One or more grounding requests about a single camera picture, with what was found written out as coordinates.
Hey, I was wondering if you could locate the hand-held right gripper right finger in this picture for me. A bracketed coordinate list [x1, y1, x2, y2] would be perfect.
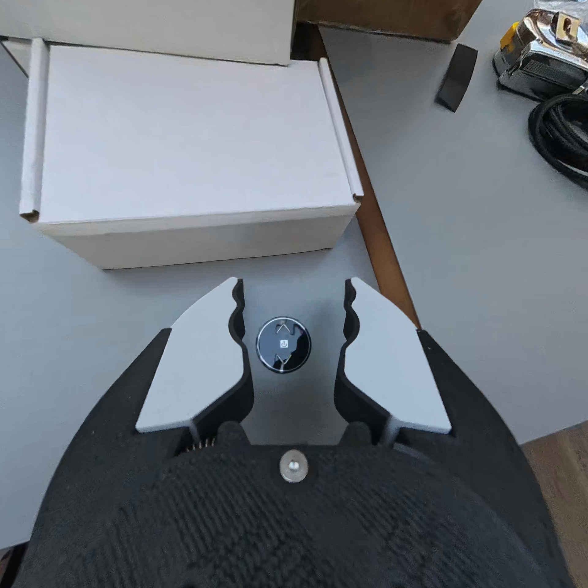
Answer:
[334, 277, 453, 446]

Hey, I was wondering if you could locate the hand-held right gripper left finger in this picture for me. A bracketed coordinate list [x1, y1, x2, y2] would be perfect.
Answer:
[135, 277, 254, 435]

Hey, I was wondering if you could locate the white cardboard box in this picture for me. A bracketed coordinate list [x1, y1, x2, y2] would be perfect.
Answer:
[19, 38, 364, 270]
[0, 0, 297, 67]

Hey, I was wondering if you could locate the brown cardboard box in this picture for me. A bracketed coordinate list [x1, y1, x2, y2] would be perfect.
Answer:
[296, 0, 483, 44]

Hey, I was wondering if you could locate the round black control button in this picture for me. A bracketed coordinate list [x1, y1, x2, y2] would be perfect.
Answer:
[256, 315, 312, 374]

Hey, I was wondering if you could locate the black tape piece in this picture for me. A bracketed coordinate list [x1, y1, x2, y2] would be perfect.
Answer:
[435, 43, 478, 113]

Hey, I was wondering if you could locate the chrome and yellow power tool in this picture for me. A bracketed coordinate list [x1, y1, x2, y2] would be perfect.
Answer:
[492, 8, 588, 103]

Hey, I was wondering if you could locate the black coiled cable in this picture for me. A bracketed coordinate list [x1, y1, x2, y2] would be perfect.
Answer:
[528, 89, 588, 189]

